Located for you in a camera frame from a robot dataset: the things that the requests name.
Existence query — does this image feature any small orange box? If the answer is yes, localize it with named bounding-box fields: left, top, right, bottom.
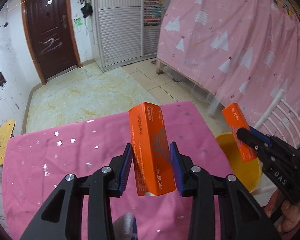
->
left=222, top=103, right=257, bottom=163

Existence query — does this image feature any long orange box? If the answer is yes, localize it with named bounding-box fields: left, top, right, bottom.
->
left=128, top=102, right=176, bottom=196

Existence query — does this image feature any yellow plastic trash bin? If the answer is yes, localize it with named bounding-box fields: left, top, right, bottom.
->
left=216, top=133, right=261, bottom=192

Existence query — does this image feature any right hand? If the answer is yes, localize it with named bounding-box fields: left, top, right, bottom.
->
left=264, top=189, right=300, bottom=239

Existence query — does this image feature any white knitted glove cuff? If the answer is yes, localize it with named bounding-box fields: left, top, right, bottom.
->
left=113, top=212, right=138, bottom=240

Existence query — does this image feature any pink star tablecloth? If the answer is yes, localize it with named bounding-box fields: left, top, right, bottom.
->
left=2, top=101, right=232, bottom=239

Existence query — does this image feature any pink tree-print bed curtain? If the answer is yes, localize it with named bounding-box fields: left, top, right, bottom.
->
left=158, top=0, right=300, bottom=126

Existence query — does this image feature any wooden seat metal chair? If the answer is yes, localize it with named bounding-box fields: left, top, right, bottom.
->
left=0, top=119, right=15, bottom=166

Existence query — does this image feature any white slatted wardrobe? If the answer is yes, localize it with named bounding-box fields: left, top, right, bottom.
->
left=93, top=0, right=170, bottom=72

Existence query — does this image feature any dark brown wooden door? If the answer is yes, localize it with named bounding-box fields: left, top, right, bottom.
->
left=21, top=0, right=82, bottom=84

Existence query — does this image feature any wooden bed frame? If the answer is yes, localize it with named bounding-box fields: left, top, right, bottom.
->
left=151, top=59, right=215, bottom=103

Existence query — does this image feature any colourful wall chart poster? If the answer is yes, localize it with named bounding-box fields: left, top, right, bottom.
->
left=143, top=0, right=163, bottom=27

